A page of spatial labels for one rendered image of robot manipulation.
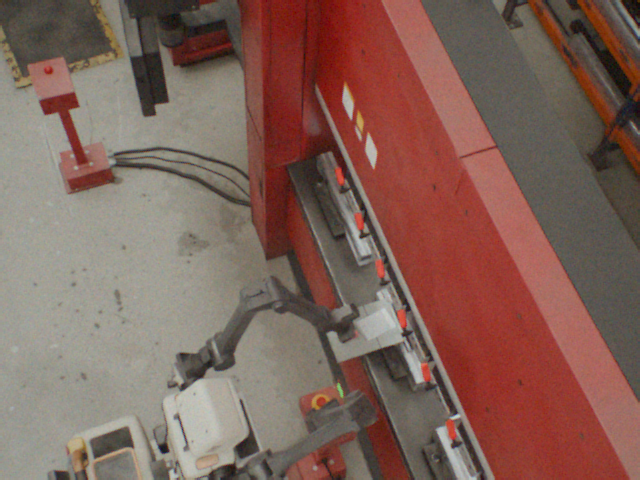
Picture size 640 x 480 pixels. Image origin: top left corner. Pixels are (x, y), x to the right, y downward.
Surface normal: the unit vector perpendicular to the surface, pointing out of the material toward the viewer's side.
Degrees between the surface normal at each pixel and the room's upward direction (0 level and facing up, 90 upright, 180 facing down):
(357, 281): 0
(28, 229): 0
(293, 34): 90
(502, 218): 0
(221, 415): 43
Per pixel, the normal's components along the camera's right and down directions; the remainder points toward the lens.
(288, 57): 0.35, 0.84
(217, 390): 0.66, -0.55
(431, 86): 0.04, -0.46
